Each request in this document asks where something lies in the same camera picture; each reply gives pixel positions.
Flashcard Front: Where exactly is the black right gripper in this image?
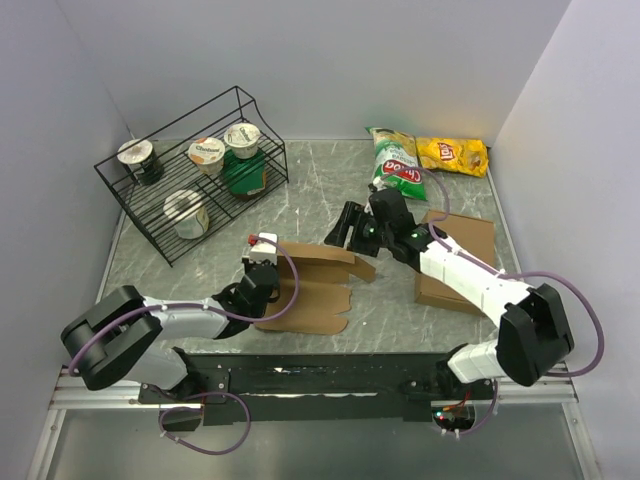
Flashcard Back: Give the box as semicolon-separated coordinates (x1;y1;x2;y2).
324;201;393;258

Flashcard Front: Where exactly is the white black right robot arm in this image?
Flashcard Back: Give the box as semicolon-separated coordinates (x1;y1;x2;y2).
324;188;574;399

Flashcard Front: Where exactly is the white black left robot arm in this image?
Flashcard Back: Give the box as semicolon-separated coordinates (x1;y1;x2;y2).
61;261;279;402

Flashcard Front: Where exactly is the folded brown cardboard box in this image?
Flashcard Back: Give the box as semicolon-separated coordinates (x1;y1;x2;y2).
413;209;496;316

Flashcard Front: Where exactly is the green Chuba chips bag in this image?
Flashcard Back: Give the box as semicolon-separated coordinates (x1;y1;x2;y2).
366;127;427;201

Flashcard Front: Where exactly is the green snack packet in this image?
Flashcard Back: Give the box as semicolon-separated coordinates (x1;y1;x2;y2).
222;150;267;199

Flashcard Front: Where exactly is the green Chobani yogurt cup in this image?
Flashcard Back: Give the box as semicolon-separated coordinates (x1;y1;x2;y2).
224;123;261;160

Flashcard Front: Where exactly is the orange Chobani yogurt cup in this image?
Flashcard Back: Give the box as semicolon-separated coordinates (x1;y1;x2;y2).
187;137;226;175

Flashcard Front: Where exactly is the yellow Lays chips bag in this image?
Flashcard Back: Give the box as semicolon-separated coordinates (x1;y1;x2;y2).
416;137;489;178

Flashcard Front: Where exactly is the dark yogurt cup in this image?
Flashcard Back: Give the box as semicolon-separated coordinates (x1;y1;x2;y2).
117;139;164;186

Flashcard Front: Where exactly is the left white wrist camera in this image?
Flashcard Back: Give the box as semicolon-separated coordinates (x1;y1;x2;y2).
242;232;278;265

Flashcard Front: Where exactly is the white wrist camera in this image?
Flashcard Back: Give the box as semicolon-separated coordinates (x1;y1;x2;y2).
242;232;278;265
368;177;387;194

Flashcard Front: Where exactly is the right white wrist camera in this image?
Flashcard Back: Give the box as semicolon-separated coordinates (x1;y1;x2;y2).
368;177;387;194

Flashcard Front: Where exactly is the white ring yogurt cup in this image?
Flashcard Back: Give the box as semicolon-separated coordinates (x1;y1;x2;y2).
163;190;209;240

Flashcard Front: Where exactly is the black wire rack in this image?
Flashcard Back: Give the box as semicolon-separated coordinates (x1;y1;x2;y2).
94;86;289;265

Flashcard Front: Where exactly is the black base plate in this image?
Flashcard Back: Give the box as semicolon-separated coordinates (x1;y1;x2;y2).
134;352;506;434

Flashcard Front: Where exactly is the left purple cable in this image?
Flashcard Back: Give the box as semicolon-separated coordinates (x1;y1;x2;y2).
67;235;301;455

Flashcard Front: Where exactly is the purple cable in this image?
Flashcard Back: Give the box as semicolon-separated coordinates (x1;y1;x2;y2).
67;235;301;455
372;167;606;436

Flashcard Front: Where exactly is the aluminium rail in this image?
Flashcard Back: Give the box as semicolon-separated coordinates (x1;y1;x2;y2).
49;369;578;410

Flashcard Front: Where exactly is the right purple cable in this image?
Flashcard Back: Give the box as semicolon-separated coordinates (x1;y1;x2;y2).
372;167;606;436

